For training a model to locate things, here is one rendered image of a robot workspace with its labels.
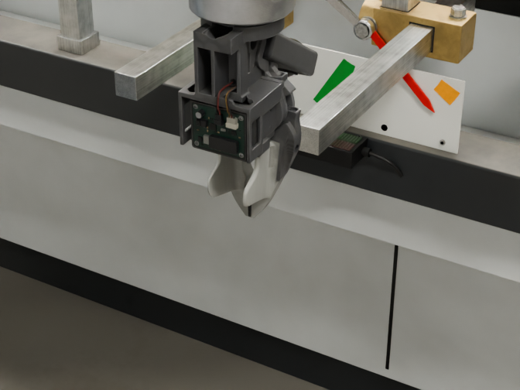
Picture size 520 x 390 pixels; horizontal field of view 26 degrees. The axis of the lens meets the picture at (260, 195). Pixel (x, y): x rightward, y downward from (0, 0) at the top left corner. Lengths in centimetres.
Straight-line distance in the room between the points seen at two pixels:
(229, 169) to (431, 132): 44
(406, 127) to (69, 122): 60
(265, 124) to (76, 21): 74
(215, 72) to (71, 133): 88
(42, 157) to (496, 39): 95
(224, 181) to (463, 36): 44
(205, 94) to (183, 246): 113
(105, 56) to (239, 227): 45
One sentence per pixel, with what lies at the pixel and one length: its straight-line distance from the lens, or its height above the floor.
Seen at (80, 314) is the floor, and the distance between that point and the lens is 231.
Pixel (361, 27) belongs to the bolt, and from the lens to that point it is 139.
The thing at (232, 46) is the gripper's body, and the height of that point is 102.
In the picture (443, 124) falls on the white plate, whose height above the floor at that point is 74.
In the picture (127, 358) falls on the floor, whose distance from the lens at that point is 219.
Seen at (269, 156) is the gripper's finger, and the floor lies 89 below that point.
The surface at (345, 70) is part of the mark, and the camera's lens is 144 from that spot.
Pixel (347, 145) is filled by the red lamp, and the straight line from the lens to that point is 143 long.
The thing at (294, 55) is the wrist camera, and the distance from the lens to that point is 102.
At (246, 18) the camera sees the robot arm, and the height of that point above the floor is 104.
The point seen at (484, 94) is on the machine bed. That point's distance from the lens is 164.
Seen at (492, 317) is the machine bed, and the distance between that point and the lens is 182.
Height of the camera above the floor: 139
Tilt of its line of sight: 32 degrees down
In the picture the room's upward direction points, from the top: straight up
